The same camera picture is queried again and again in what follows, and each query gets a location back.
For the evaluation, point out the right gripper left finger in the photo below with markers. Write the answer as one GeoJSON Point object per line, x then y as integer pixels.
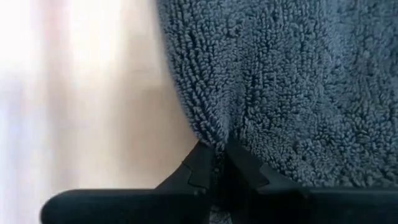
{"type": "Point", "coordinates": [196, 171]}

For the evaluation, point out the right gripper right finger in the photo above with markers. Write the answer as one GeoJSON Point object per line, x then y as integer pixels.
{"type": "Point", "coordinates": [252, 174]}

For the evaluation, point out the dark grey terry towel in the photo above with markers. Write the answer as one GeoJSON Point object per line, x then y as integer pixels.
{"type": "Point", "coordinates": [280, 93]}

